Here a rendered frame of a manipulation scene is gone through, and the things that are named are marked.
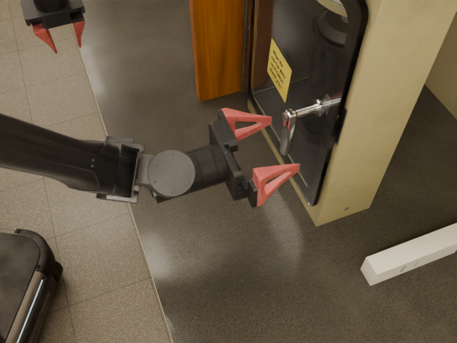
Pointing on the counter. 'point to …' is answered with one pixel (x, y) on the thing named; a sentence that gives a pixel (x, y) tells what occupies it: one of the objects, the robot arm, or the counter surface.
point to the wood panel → (217, 46)
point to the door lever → (290, 118)
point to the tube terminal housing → (379, 101)
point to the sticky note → (279, 70)
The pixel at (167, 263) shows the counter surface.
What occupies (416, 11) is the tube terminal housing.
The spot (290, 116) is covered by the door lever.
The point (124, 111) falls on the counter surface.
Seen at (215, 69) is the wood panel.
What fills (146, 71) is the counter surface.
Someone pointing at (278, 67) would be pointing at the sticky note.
